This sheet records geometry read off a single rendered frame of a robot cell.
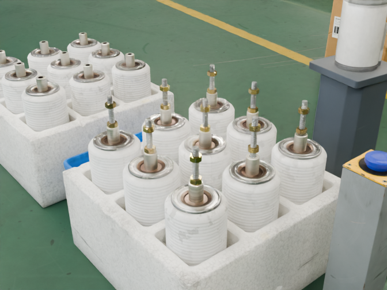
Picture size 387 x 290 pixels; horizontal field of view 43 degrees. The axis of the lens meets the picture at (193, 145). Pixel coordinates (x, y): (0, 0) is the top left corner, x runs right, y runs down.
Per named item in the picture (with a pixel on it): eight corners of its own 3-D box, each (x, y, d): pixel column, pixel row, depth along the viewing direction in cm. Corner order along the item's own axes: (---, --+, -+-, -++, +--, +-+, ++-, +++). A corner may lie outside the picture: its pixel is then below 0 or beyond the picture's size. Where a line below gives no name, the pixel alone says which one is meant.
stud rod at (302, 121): (296, 140, 87) (300, 100, 83) (300, 138, 87) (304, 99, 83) (300, 142, 86) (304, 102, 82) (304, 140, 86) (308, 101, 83)
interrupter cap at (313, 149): (270, 153, 87) (270, 150, 86) (287, 136, 92) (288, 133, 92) (312, 166, 83) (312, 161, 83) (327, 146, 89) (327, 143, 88)
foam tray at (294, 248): (213, 178, 125) (214, 114, 116) (342, 260, 99) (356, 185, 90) (73, 243, 104) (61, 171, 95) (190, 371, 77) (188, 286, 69)
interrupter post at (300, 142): (290, 151, 87) (292, 134, 86) (295, 145, 89) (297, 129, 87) (303, 155, 86) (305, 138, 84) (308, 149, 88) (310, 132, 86)
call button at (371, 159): (373, 159, 73) (375, 146, 72) (398, 170, 70) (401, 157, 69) (357, 168, 71) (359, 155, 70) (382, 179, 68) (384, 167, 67)
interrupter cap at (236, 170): (219, 175, 81) (219, 171, 80) (246, 156, 86) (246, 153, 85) (258, 191, 76) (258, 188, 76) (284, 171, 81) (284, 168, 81)
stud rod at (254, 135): (257, 159, 80) (259, 116, 76) (254, 161, 79) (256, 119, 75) (251, 157, 80) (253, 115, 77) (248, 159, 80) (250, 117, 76)
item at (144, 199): (176, 271, 87) (173, 185, 78) (123, 265, 88) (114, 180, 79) (186, 236, 95) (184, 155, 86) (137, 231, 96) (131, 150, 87)
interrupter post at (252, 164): (241, 174, 81) (242, 156, 79) (250, 167, 83) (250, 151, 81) (253, 179, 80) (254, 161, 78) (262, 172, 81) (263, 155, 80)
